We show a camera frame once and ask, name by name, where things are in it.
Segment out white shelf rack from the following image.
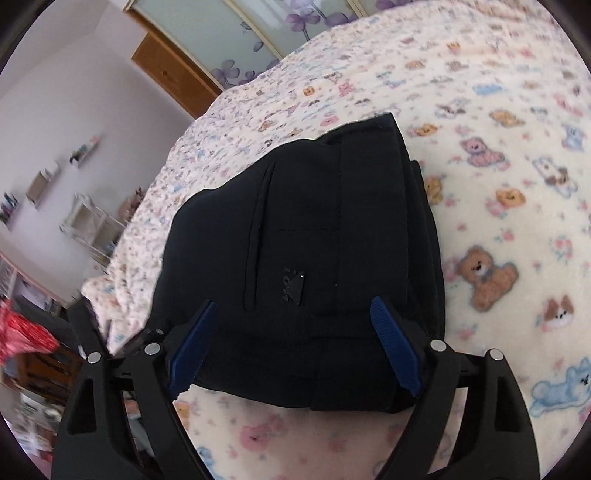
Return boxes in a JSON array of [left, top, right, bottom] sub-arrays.
[[59, 193, 125, 266]]

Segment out white wall shelf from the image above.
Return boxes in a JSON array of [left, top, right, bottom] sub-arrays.
[[1, 135, 101, 226]]

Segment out teddy bear print blanket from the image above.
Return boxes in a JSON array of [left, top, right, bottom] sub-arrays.
[[82, 1, 590, 474]]

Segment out wooden door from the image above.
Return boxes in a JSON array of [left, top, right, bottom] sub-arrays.
[[131, 34, 218, 119]]

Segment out red cloth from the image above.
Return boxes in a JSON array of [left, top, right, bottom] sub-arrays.
[[0, 300, 59, 365]]

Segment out black pants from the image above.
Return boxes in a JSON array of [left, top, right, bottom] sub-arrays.
[[147, 114, 446, 413]]

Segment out frosted glass sliding wardrobe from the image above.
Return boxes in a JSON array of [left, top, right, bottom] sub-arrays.
[[125, 0, 405, 90]]

